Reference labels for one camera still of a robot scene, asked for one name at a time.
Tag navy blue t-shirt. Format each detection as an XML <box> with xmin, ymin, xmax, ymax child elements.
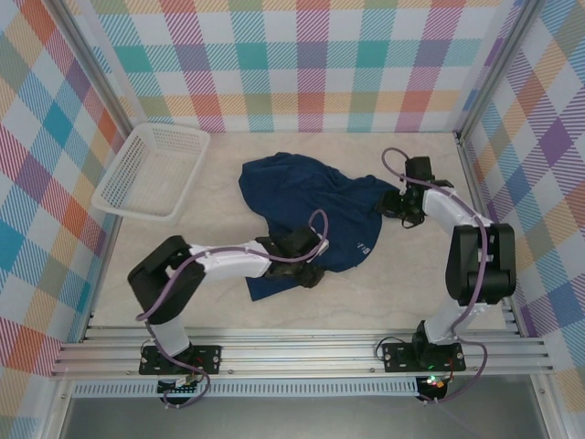
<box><xmin>238</xmin><ymin>153</ymin><xmax>406</xmax><ymax>303</ymax></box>

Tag white plastic mesh basket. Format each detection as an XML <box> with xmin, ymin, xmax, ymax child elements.
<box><xmin>90</xmin><ymin>122</ymin><xmax>211</xmax><ymax>225</ymax></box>

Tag small electronics board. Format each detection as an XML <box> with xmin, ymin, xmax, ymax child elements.
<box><xmin>157</xmin><ymin>374</ymin><xmax>202</xmax><ymax>397</ymax></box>
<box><xmin>418</xmin><ymin>372</ymin><xmax>452</xmax><ymax>394</ymax></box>

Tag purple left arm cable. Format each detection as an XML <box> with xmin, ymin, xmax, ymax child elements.
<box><xmin>135</xmin><ymin>209</ymin><xmax>331</xmax><ymax>411</ymax></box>

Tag aluminium side rail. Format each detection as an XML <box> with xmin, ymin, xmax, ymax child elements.
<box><xmin>80</xmin><ymin>214</ymin><xmax>122</xmax><ymax>339</ymax></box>
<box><xmin>454</xmin><ymin>130</ymin><xmax>525</xmax><ymax>337</ymax></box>

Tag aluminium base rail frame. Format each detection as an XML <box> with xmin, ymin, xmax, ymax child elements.
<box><xmin>49</xmin><ymin>323</ymin><xmax>554</xmax><ymax>380</ymax></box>

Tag white slotted cable duct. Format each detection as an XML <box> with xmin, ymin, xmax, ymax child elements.
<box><xmin>72</xmin><ymin>378</ymin><xmax>420</xmax><ymax>398</ymax></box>

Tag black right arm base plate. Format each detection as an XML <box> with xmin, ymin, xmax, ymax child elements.
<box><xmin>381</xmin><ymin>340</ymin><xmax>466</xmax><ymax>374</ymax></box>

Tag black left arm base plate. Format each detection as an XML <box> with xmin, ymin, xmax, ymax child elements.
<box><xmin>138</xmin><ymin>343</ymin><xmax>224</xmax><ymax>377</ymax></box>

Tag aluminium corner post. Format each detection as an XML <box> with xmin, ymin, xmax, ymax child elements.
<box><xmin>53</xmin><ymin>0</ymin><xmax>138</xmax><ymax>134</ymax></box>
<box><xmin>454</xmin><ymin>0</ymin><xmax>548</xmax><ymax>138</ymax></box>

